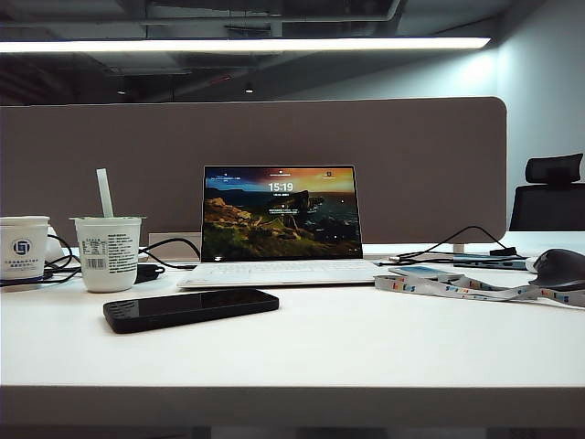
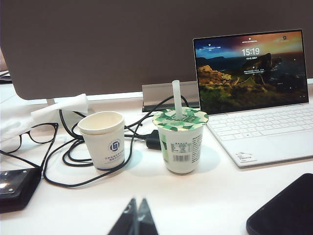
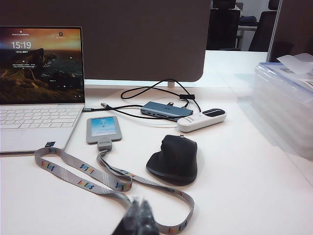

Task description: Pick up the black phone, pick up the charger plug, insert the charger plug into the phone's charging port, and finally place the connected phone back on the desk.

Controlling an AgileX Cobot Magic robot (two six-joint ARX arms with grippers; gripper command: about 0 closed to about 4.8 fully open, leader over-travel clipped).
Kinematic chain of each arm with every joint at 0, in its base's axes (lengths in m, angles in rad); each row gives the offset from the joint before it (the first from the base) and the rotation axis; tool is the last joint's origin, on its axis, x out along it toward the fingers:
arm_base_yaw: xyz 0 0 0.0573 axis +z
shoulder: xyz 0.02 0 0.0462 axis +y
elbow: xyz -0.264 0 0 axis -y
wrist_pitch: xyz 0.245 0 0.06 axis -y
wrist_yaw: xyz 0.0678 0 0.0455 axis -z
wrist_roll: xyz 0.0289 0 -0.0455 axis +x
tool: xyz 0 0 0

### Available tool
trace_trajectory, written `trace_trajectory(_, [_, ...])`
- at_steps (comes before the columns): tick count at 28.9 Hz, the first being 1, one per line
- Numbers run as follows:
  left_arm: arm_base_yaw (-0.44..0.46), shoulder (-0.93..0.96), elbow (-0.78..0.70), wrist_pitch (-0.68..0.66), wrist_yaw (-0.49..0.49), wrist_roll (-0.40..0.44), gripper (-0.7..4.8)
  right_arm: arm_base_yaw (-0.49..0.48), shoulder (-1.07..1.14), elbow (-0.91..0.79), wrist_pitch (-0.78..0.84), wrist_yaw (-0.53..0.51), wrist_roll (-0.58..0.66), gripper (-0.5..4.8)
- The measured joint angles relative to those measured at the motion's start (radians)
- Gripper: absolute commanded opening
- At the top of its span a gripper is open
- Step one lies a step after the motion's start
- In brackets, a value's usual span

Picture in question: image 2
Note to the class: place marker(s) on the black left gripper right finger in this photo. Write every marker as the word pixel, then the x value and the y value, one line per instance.
pixel 146 222

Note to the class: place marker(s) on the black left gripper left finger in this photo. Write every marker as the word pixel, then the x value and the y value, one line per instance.
pixel 127 222

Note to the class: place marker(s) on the black phone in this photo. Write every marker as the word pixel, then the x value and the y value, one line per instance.
pixel 288 213

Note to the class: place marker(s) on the paper cup with blue logo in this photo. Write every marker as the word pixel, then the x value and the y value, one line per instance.
pixel 107 151

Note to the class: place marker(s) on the black power adapter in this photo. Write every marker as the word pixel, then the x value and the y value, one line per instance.
pixel 152 142

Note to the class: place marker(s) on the white drink cup green lid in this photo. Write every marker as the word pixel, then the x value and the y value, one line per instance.
pixel 181 149

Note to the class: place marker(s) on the glossy black box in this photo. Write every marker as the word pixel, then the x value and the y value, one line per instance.
pixel 17 191

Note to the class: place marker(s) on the black eyeglasses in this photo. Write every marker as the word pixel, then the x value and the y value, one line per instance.
pixel 56 125

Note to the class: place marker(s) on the white drinking straw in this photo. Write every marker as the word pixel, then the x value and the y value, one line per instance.
pixel 176 98

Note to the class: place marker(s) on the white tissue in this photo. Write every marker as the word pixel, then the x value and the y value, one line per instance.
pixel 73 105

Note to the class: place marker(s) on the white laptop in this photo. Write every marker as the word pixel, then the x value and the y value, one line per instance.
pixel 252 73

